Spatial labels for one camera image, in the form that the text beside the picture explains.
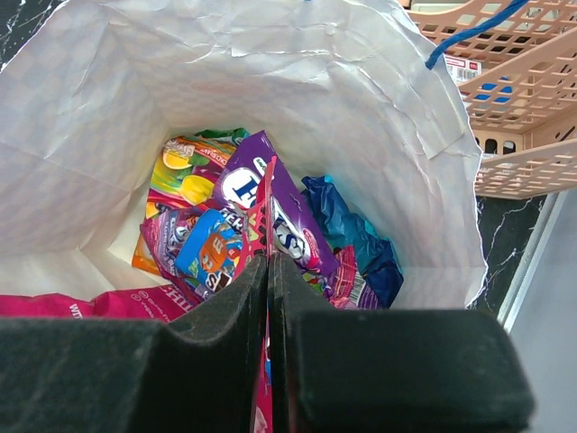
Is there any blue checkered paper bag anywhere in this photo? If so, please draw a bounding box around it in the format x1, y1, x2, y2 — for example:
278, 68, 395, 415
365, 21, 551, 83
1, 1, 489, 309

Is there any blue M&M's packet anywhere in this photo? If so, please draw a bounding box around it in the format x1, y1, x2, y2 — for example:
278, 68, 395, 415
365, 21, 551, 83
175, 209, 243, 293

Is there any magenta snack bag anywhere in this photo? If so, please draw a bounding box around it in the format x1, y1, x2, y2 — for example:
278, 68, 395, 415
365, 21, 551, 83
1, 284, 193, 323

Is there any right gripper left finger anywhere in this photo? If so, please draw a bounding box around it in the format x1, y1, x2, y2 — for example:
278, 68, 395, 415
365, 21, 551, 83
1, 256, 267, 432

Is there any purple Fox's berries candy bag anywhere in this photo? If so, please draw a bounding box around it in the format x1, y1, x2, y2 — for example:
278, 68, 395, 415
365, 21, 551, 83
213, 131, 339, 277

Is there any peach plastic desk organizer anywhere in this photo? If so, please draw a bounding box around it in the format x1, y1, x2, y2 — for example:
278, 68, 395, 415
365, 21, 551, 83
409, 0, 576, 199

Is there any blue snack bag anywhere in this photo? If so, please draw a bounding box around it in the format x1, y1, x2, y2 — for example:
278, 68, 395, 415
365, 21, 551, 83
302, 176, 404, 309

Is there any small red candy packet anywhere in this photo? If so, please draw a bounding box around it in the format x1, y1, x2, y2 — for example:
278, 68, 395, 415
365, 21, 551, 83
234, 157, 277, 433

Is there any orange Fox's fruits candy bag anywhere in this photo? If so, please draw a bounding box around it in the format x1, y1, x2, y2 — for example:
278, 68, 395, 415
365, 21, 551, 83
130, 134, 240, 277

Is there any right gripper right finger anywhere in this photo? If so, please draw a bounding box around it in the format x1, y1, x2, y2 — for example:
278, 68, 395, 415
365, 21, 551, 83
268, 253, 536, 432

